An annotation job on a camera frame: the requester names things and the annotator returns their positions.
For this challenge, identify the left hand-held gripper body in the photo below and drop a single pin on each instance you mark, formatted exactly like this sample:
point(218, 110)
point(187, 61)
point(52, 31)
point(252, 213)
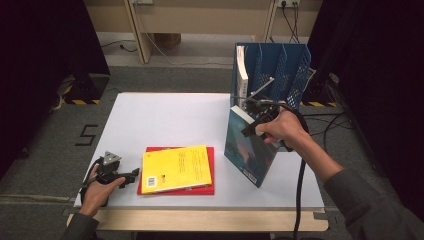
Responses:
point(108, 166)

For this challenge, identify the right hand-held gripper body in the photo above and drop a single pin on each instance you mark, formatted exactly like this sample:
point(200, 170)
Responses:
point(263, 108)

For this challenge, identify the teal book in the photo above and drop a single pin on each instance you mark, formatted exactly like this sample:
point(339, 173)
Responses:
point(246, 153)

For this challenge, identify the white picture book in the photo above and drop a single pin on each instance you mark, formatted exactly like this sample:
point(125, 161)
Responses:
point(242, 76)

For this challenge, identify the yellow book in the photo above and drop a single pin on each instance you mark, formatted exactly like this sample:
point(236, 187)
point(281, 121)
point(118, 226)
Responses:
point(176, 168)

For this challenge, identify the blue file rack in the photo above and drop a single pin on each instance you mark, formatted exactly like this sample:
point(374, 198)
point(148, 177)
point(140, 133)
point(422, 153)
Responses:
point(295, 65)

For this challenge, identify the red book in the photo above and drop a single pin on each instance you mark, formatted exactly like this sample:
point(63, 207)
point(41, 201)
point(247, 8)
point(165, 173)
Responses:
point(200, 191)

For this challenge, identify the person's left hand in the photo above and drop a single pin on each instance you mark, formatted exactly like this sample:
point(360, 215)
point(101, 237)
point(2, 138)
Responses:
point(98, 195)

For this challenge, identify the person's right hand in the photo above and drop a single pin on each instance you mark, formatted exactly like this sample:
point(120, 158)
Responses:
point(285, 130)

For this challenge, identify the black striped stand base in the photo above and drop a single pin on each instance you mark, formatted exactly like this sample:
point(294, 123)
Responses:
point(316, 96)
point(85, 90)

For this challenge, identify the beige wooden desk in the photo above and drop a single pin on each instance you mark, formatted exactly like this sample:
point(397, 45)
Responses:
point(200, 20)

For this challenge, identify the brown box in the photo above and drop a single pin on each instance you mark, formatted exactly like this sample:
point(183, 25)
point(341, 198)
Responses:
point(168, 40)

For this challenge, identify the black curtain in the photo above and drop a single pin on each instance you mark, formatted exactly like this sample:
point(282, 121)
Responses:
point(383, 66)
point(33, 50)

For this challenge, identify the white wall socket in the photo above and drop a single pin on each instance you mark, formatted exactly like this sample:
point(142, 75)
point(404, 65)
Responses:
point(288, 2)

